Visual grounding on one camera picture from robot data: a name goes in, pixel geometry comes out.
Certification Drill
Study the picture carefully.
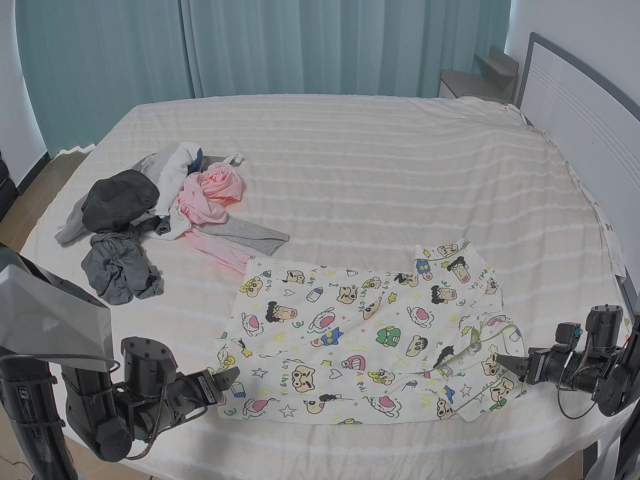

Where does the blue-green curtain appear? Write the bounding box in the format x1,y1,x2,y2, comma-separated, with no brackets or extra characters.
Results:
15,0,516,156

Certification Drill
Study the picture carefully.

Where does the bed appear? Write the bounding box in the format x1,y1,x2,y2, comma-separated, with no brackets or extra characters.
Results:
15,32,640,471

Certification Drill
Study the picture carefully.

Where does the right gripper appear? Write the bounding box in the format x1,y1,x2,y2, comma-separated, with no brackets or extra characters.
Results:
523,348,572,387

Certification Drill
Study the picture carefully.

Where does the white printed pyjama top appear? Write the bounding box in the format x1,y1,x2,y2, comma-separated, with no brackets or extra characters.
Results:
215,237,529,426

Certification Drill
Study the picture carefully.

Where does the grey bedside table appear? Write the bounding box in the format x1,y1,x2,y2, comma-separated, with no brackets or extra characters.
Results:
439,45,518,104

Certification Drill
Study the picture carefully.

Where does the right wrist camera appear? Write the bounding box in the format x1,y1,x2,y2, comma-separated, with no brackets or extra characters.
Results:
556,321,585,355

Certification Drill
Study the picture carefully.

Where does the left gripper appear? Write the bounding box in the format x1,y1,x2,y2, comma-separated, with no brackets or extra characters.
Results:
179,369,227,415

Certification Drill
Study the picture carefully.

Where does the pile of clothes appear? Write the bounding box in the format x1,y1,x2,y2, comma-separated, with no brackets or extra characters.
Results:
55,141,291,305

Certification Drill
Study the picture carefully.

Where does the black chest of drawers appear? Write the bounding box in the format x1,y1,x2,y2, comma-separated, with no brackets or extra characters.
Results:
0,148,12,219

